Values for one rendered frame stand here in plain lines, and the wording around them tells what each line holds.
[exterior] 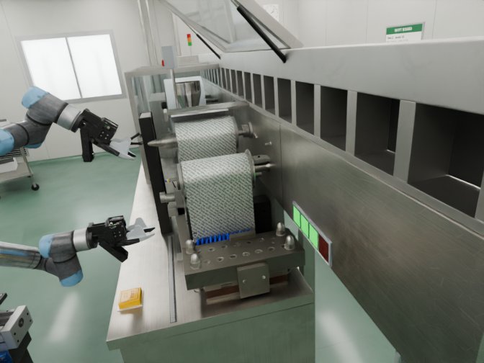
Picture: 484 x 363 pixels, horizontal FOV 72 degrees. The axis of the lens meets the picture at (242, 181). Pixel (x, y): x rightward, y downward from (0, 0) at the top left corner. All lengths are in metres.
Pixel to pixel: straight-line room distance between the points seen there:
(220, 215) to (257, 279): 0.27
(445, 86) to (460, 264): 0.22
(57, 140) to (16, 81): 1.17
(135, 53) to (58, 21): 1.27
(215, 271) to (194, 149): 0.52
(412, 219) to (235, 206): 0.76
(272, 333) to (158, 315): 0.38
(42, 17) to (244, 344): 6.36
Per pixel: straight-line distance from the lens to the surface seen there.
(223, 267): 1.09
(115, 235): 1.21
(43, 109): 1.19
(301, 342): 1.30
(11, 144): 1.14
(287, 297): 1.16
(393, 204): 0.59
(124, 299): 1.24
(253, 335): 1.21
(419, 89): 0.52
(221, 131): 1.36
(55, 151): 7.16
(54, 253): 1.27
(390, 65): 0.57
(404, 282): 0.62
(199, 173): 1.15
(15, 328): 1.63
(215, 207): 1.20
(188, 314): 1.15
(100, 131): 1.16
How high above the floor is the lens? 1.66
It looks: 22 degrees down
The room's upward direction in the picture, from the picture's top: 5 degrees counter-clockwise
